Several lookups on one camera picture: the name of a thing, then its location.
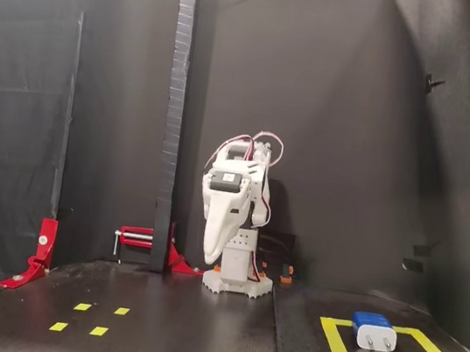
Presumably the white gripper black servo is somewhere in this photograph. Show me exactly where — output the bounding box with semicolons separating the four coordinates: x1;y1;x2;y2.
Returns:
189;165;261;271

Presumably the blue white charger block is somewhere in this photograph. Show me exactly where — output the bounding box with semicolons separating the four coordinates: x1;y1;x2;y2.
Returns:
347;310;402;352

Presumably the red screw clamp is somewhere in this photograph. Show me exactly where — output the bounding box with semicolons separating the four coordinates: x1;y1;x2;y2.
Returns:
111;223;155;262

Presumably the long black flat strip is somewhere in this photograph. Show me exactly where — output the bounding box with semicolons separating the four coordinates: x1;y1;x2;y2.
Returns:
263;278;354;352

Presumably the black backdrop cloth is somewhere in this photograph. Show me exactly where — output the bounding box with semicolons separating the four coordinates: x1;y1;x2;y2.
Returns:
37;0;470;352

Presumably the black tape piece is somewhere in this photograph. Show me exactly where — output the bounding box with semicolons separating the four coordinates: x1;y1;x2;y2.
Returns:
400;257;425;274
411;236;442;259

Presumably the black clip on cloth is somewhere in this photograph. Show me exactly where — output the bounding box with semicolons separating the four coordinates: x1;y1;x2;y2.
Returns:
422;72;447;95

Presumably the black power cable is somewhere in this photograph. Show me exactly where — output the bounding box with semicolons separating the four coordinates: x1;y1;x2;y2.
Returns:
256;231;298;257

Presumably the red angle bracket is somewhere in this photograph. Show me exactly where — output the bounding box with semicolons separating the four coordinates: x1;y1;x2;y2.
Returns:
164;222;212;278

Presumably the red white servo cable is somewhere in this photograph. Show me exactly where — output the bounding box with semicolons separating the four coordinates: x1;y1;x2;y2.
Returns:
203;122;287;184

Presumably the black foam wrapped post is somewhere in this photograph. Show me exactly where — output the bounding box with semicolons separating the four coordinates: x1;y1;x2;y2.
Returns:
137;0;206;273

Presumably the red folding metal bracket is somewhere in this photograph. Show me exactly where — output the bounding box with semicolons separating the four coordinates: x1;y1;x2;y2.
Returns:
0;212;60;296

